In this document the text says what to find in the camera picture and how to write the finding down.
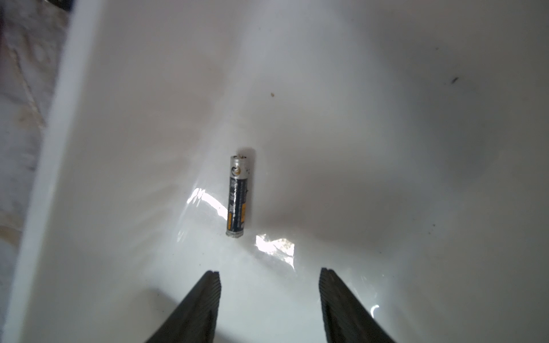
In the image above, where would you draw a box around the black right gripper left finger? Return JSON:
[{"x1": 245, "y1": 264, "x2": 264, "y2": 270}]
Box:
[{"x1": 147, "y1": 271, "x2": 222, "y2": 343}]

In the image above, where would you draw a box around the black silver battery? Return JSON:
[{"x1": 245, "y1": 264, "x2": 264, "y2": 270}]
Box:
[{"x1": 226, "y1": 154, "x2": 250, "y2": 238}]

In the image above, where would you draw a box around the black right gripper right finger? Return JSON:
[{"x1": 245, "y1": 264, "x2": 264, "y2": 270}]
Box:
[{"x1": 319, "y1": 268, "x2": 394, "y2": 343}]

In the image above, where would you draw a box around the white plastic storage box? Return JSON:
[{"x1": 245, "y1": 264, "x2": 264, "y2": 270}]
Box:
[{"x1": 3, "y1": 1, "x2": 548, "y2": 342}]

